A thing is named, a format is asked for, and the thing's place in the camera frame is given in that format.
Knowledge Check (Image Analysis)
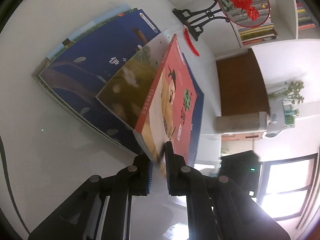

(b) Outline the black table cable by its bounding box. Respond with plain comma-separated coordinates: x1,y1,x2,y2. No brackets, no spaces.
0,135,29,234

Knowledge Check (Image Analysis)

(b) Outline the white bookshelf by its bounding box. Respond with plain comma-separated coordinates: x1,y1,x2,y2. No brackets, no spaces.
155,0,320,55

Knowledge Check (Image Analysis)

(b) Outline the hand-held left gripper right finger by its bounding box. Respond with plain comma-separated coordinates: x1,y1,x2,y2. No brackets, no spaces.
164,141,292,240

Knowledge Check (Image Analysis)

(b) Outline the row of colourful books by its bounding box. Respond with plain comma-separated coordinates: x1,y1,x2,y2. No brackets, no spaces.
210,0,316,47

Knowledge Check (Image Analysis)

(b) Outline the red cartoon figure book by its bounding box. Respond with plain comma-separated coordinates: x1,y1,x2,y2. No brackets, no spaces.
133,33,199,167

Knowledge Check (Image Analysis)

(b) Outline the yellow field picture book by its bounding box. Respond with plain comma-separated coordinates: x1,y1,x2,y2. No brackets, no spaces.
96,29,173,130

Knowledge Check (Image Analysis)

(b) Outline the blue eagle book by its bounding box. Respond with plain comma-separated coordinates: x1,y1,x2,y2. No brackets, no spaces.
39,10,162,155

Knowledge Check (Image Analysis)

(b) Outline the beige cylindrical appliance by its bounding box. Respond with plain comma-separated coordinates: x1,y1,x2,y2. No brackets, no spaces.
214,112,268,134

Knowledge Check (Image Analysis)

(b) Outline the brown wooden panel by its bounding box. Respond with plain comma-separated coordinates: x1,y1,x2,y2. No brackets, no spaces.
216,49,271,117

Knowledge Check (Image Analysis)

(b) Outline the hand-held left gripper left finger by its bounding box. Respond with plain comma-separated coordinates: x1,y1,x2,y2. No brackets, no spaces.
27,154,153,240

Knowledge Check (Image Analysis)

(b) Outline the green box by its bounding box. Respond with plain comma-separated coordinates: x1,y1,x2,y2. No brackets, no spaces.
282,105,299,125

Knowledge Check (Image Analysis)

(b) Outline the wooden drawer cabinet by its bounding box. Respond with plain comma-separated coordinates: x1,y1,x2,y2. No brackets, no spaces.
221,132,265,155

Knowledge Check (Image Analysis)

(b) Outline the red tassel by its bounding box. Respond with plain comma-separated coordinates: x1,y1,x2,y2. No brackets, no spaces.
184,28,200,58

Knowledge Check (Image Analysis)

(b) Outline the potted green plant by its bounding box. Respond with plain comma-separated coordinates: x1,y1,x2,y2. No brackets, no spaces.
267,81,305,105

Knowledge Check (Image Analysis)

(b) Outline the white desktop appliance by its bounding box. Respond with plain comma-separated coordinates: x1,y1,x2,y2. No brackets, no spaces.
262,100,298,138

